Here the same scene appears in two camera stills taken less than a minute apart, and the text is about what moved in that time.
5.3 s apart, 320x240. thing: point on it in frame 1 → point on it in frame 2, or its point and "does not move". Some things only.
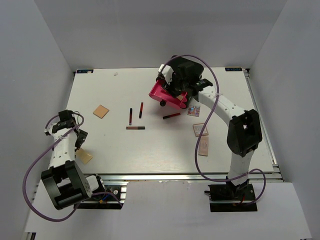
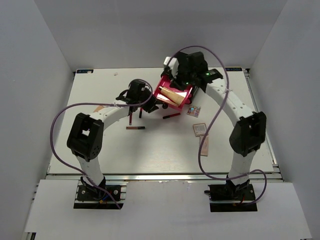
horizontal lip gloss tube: [135, 128] does not move
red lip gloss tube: [170, 115] does not move
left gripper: [81, 137] → [151, 106]
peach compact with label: [197, 128] does not move
